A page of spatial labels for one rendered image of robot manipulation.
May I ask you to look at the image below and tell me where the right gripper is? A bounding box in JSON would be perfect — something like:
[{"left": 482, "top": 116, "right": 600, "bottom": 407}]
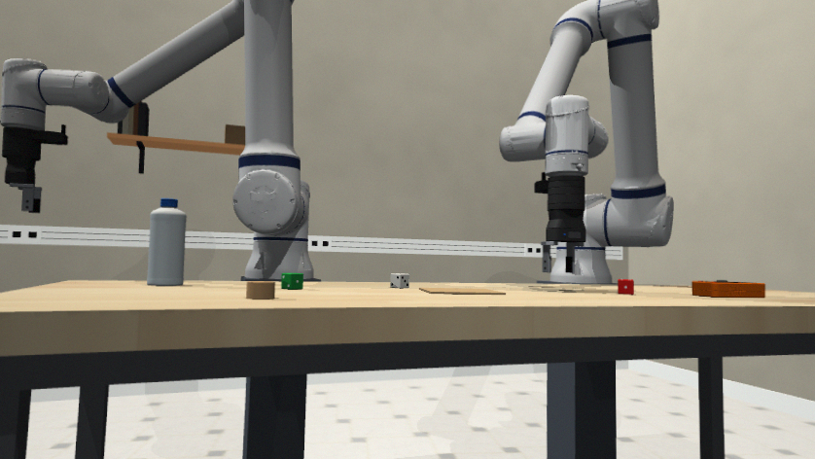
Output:
[{"left": 0, "top": 108, "right": 68, "bottom": 213}]

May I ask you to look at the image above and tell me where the orange digital multimeter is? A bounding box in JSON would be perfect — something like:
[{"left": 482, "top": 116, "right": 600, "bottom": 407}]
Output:
[{"left": 692, "top": 280, "right": 765, "bottom": 298}]

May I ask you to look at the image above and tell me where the brown cylinder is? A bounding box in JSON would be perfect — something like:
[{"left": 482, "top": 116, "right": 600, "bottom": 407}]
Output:
[{"left": 246, "top": 281, "right": 275, "bottom": 300}]

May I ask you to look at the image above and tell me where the grey plastic bottle with blue cap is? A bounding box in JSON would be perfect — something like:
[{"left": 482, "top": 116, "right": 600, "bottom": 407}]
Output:
[{"left": 147, "top": 198, "right": 187, "bottom": 286}]

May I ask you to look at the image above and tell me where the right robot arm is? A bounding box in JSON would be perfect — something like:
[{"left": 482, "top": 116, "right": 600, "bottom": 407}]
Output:
[{"left": 1, "top": 0, "right": 313, "bottom": 279}]

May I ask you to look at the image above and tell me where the green die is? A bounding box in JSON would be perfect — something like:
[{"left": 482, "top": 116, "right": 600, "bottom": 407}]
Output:
[{"left": 281, "top": 273, "right": 303, "bottom": 290}]

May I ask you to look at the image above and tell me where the brown square mat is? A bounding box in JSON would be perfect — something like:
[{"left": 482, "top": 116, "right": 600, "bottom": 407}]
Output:
[{"left": 419, "top": 288, "right": 506, "bottom": 295}]

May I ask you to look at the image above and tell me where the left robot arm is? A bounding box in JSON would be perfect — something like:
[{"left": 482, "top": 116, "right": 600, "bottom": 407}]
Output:
[{"left": 499, "top": 0, "right": 674, "bottom": 284}]

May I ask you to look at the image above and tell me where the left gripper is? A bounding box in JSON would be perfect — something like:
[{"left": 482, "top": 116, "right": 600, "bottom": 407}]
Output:
[{"left": 534, "top": 154, "right": 588, "bottom": 273}]

